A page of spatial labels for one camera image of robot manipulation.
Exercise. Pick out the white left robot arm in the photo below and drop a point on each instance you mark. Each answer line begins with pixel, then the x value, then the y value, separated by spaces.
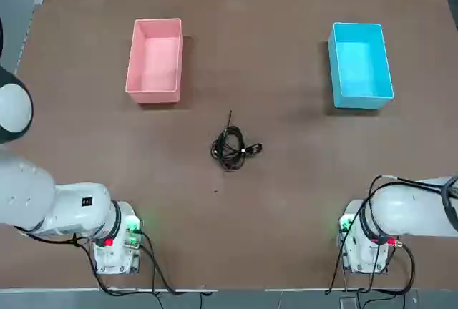
pixel 28 194

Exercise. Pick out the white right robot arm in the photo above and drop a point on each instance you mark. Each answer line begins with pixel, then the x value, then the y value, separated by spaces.
pixel 400 209

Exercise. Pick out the pink plastic box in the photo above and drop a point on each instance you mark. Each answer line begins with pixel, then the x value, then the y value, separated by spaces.
pixel 157 62

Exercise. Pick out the blue plastic box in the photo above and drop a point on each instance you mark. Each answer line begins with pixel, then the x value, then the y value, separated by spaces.
pixel 361 69

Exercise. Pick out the grey foot pedal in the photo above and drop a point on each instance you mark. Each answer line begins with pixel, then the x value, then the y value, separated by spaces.
pixel 349 302

